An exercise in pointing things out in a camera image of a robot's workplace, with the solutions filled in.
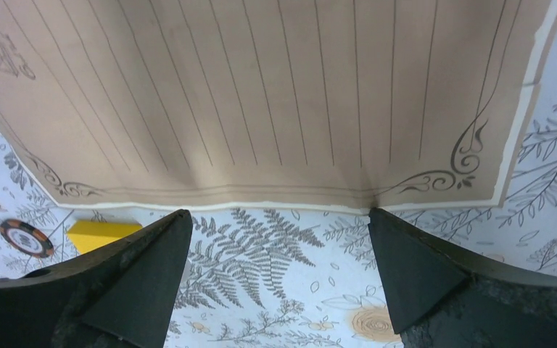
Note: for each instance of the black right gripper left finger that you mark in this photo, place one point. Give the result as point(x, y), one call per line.
point(119, 295)

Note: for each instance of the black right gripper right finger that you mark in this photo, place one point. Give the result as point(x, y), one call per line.
point(442, 295)

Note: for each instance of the tan lined letter paper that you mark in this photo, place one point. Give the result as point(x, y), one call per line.
point(318, 104)

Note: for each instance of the yellow rectangular block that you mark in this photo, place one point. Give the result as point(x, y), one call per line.
point(89, 235)

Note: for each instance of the floral patterned table mat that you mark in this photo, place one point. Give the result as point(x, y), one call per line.
point(298, 278)

